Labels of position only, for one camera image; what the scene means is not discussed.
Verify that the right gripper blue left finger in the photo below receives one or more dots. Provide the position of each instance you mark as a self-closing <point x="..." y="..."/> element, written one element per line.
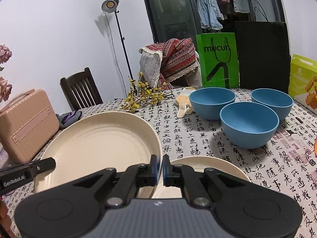
<point x="131" y="180"/>

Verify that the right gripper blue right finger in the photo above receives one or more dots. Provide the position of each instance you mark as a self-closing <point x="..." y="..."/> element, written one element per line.
<point x="185" y="178"/>

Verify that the cream plate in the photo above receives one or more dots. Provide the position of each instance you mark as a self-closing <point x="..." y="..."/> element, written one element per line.
<point x="104" y="140"/>
<point x="201" y="165"/>

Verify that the glittery pink vase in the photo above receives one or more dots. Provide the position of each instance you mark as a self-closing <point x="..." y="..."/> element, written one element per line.
<point x="4" y="157"/>

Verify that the pink small suitcase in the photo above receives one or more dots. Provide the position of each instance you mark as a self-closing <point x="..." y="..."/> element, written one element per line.
<point x="28" y="121"/>

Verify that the yellow dotted work glove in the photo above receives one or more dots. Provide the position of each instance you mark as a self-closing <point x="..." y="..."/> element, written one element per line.
<point x="184" y="106"/>

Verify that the blue bowl left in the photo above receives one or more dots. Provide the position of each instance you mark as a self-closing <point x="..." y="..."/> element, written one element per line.
<point x="208" y="102"/>

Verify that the blue bowl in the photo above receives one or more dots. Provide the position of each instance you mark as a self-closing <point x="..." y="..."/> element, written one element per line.
<point x="248" y="125"/>
<point x="278" y="101"/>
<point x="208" y="102"/>

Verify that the grey purple cloth pouch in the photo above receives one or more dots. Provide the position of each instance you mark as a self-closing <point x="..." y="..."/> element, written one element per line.
<point x="67" y="119"/>

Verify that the yellow flower branches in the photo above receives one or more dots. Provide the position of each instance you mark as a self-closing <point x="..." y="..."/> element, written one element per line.
<point x="142" y="94"/>

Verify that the blue bowl front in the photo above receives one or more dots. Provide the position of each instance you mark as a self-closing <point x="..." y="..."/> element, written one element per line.
<point x="248" y="125"/>

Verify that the dark wooden chair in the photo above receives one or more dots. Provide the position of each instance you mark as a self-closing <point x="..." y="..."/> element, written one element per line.
<point x="80" y="90"/>

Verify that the red patterned blanket on chair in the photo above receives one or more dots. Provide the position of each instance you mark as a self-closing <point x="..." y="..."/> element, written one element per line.
<point x="169" y="61"/>

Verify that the blue bowl right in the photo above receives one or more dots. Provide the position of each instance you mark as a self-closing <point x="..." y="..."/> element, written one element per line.
<point x="278" y="101"/>

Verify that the green paper shopping bag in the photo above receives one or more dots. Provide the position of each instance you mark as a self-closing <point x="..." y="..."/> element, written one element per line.
<point x="218" y="59"/>

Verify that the orange plastic scoop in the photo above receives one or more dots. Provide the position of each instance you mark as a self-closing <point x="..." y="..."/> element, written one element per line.
<point x="315" y="147"/>

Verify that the black paper bag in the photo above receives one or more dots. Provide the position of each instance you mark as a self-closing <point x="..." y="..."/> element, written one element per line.
<point x="263" y="54"/>

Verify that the green snack box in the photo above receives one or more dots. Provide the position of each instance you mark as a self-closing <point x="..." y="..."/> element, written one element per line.
<point x="302" y="86"/>

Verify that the dark sliding glass door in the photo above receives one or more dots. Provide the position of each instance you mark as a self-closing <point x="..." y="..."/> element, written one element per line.
<point x="180" y="19"/>

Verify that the hanging blue shirt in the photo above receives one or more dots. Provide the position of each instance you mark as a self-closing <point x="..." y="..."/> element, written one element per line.
<point x="210" y="14"/>

